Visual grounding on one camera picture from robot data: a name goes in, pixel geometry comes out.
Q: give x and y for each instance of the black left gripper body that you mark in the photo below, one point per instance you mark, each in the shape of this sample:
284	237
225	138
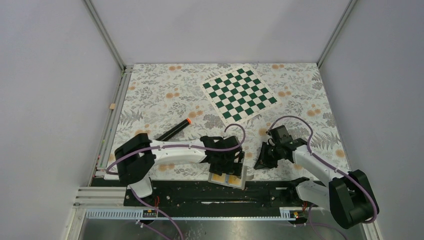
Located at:
227	165

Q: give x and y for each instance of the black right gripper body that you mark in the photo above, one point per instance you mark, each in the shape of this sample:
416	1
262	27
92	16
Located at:
275	153

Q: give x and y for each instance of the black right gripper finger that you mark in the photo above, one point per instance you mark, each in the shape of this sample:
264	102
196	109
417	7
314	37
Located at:
270	162
262	161

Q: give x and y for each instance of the grey leather card holder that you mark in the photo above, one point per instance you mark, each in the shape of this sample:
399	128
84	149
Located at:
244	177

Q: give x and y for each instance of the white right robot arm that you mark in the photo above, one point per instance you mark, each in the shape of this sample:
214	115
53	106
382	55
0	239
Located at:
348	196

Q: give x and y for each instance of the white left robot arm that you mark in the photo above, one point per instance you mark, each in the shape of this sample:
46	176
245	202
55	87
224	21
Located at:
135	158

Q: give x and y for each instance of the black marker orange cap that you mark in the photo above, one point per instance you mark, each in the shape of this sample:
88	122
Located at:
174	130

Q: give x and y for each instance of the green white chessboard mat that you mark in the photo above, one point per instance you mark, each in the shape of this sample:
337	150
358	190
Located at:
239	94

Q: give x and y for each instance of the floral tablecloth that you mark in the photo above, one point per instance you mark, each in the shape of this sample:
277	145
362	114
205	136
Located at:
159	96

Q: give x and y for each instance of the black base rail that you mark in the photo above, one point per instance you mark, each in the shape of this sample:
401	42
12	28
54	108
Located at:
204	199

